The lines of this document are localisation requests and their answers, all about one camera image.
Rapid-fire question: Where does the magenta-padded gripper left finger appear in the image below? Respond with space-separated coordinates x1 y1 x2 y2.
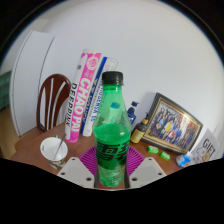
56 145 99 188

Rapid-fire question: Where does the white door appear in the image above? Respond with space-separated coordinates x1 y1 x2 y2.
9 30 56 137

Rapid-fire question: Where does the white and blue tube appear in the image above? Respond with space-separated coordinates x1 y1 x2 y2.
80 56 120 137

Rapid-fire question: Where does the metal spoon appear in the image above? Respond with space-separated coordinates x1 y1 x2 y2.
53 134 67 160

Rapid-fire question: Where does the blue tissue pack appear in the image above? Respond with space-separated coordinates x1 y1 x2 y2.
175 151 195 169

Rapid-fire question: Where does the amber pump bottle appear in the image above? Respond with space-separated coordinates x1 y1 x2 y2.
129 113 150 145

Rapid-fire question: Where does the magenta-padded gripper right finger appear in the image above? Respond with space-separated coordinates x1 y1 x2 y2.
125 145 168 189

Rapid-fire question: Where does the pink and white tube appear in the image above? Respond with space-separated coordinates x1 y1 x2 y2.
64 48 103 144

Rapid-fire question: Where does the framed group photo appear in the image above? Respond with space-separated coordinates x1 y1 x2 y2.
141 92 204 155

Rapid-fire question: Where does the white patterned paper cup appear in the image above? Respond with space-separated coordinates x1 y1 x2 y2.
39 136 69 170

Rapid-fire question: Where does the white paper gift bag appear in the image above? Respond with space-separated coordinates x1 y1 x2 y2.
191 128 221 165

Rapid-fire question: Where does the green plastic drink bottle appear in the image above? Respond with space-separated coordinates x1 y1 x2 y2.
92 70 133 189

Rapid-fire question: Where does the blue pump bottle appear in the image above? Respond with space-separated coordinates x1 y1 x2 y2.
126 100 140 125

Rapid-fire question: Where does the dark wooden chair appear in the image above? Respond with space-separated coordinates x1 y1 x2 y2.
35 73 73 134

